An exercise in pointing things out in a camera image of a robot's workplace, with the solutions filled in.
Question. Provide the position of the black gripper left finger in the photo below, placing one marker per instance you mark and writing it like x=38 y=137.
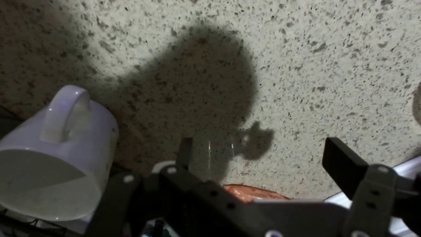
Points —
x=184 y=205

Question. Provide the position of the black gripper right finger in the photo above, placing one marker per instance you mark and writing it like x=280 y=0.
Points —
x=346 y=166

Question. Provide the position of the orange object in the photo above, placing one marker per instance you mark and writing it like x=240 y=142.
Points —
x=250 y=192

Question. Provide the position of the large speckled white mug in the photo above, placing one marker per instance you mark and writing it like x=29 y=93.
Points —
x=56 y=175

